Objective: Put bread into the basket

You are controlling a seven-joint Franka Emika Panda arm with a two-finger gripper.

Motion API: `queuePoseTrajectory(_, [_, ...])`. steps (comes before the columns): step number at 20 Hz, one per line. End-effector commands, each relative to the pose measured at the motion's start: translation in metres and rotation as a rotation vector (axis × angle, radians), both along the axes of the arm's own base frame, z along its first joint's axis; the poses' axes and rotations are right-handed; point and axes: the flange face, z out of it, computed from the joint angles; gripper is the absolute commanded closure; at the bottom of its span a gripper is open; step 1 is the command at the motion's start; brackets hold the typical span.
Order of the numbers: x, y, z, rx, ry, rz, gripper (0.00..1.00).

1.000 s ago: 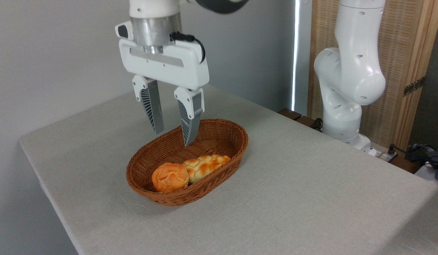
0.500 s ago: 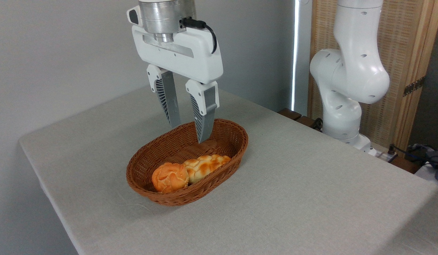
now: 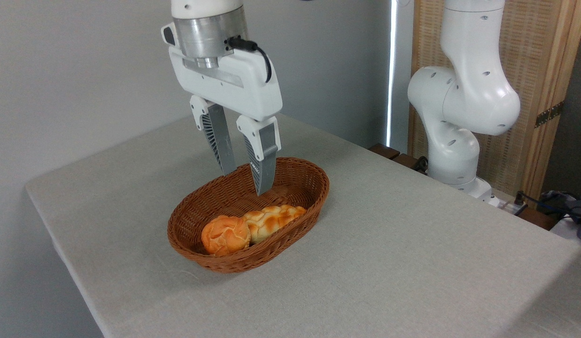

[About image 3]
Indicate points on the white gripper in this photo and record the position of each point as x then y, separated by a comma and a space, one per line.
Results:
234, 89

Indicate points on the round orange knotted bread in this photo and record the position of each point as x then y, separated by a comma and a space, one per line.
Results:
224, 236

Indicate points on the brown oval wicker basket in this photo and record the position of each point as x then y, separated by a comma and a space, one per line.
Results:
295, 188

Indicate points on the long braided bread loaf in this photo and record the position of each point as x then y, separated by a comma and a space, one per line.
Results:
274, 220

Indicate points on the dark brown wooden block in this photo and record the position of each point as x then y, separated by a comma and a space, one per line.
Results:
384, 151
406, 161

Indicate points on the grey tablecloth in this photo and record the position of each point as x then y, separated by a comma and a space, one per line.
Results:
412, 253

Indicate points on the white power strip with plug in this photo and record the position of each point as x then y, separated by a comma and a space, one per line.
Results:
515, 206

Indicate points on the dark metal screen hinge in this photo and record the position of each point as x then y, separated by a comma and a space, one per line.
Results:
548, 114

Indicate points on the wooden rattan folding screen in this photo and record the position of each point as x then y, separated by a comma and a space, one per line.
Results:
534, 47

